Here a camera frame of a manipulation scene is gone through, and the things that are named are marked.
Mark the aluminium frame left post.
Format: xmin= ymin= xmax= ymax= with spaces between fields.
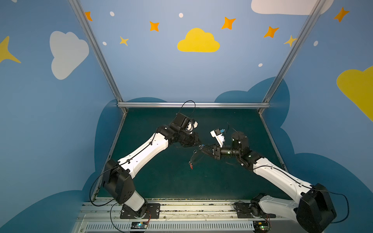
xmin=69 ymin=0 xmax=123 ymax=104

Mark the aluminium frame right post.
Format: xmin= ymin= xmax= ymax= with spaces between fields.
xmin=262 ymin=0 xmax=326 ymax=108

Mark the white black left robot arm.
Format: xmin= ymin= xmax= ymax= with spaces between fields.
xmin=101 ymin=113 xmax=201 ymax=218

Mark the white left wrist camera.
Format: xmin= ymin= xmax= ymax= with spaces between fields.
xmin=186 ymin=119 xmax=198 ymax=132

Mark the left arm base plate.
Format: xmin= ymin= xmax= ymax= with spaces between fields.
xmin=120 ymin=203 xmax=160 ymax=219

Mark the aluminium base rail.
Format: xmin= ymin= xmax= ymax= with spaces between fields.
xmin=72 ymin=198 xmax=305 ymax=233

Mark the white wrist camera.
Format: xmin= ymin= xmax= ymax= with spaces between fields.
xmin=186 ymin=119 xmax=198 ymax=132
xmin=210 ymin=128 xmax=225 ymax=148

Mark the right controller board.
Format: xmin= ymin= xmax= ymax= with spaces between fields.
xmin=253 ymin=221 xmax=271 ymax=233

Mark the aluminium frame back rail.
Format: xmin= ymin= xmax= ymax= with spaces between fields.
xmin=117 ymin=102 xmax=270 ymax=109

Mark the left controller board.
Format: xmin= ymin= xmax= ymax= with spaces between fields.
xmin=130 ymin=221 xmax=148 ymax=230

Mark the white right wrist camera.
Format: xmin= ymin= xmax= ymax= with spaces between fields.
xmin=210 ymin=128 xmax=225 ymax=148

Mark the controller board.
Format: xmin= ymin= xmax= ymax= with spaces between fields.
xmin=130 ymin=221 xmax=148 ymax=230
xmin=253 ymin=221 xmax=271 ymax=233

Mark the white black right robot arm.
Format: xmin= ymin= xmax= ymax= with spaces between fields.
xmin=201 ymin=130 xmax=337 ymax=233

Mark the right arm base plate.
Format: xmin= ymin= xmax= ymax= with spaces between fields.
xmin=233 ymin=202 xmax=276 ymax=219

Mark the aluminium frame post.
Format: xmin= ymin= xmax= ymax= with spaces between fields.
xmin=262 ymin=0 xmax=326 ymax=108
xmin=69 ymin=0 xmax=123 ymax=104

